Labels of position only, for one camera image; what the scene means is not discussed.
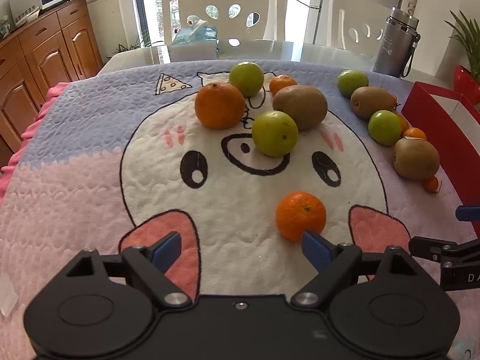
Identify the brown kiwi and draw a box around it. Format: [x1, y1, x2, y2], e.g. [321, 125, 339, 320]
[272, 85, 329, 131]
[392, 137, 440, 180]
[350, 86, 397, 121]

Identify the cartoon pig printed blanket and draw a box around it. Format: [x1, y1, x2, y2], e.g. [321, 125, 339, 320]
[0, 59, 480, 360]

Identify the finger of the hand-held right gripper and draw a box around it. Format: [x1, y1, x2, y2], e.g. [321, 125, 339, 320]
[456, 204, 480, 221]
[408, 235, 451, 262]

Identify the white countertop appliance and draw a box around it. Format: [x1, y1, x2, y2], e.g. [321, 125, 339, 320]
[9, 0, 43, 27]

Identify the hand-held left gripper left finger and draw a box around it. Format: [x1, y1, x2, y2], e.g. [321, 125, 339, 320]
[65, 230, 192, 310]

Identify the blue white tissue pack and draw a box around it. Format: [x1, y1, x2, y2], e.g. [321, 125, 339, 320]
[168, 19, 219, 62]

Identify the grey steel thermos bottle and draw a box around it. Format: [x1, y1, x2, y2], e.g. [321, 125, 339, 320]
[371, 6, 421, 79]

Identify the green floor plant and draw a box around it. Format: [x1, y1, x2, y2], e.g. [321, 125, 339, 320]
[112, 32, 166, 59]

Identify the wooden sideboard cabinet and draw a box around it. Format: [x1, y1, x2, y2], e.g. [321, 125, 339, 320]
[0, 0, 104, 166]

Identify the green plant in red pot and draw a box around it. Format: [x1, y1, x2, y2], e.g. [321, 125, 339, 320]
[444, 9, 480, 106]

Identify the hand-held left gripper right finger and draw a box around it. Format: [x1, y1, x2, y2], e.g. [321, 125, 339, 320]
[292, 230, 418, 309]

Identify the green apple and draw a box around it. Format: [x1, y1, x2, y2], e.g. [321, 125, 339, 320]
[229, 61, 265, 97]
[368, 110, 402, 147]
[251, 110, 299, 157]
[337, 69, 370, 98]

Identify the large orange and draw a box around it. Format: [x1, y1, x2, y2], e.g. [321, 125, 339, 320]
[194, 82, 245, 130]

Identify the red cardboard box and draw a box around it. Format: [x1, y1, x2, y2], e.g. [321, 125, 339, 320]
[401, 81, 480, 237]

